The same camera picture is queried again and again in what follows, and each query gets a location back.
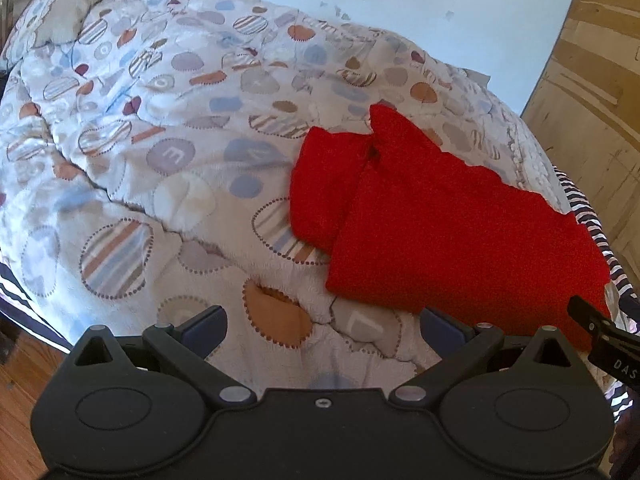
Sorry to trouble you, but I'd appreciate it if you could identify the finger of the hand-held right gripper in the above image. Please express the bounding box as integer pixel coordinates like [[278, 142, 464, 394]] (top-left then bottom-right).
[[567, 295, 622, 343]]

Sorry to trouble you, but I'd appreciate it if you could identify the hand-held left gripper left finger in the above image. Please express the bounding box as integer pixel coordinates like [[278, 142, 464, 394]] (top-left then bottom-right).
[[72, 305, 258, 409]]

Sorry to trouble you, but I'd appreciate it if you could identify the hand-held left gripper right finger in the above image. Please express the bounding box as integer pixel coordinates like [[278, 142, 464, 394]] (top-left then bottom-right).
[[390, 307, 583, 408]]

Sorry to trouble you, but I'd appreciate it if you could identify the red knit sweater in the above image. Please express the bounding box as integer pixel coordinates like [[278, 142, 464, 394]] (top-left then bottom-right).
[[289, 104, 612, 352]]

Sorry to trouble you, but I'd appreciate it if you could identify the black white striped bed sheet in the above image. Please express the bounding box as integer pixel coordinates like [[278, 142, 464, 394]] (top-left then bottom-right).
[[0, 168, 640, 427]]

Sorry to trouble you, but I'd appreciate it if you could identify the circle patterned quilt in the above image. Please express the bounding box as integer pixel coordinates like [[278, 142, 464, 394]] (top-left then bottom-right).
[[0, 0, 608, 392]]

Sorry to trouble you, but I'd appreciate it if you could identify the worn wooden board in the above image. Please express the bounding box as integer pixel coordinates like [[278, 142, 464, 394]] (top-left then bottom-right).
[[520, 0, 640, 263]]

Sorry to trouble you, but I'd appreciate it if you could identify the grey pillow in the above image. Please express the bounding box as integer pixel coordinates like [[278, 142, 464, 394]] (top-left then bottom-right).
[[464, 67, 494, 90]]

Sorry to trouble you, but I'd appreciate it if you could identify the patterned pillow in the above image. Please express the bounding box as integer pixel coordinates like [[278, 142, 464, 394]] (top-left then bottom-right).
[[7, 0, 128, 53]]

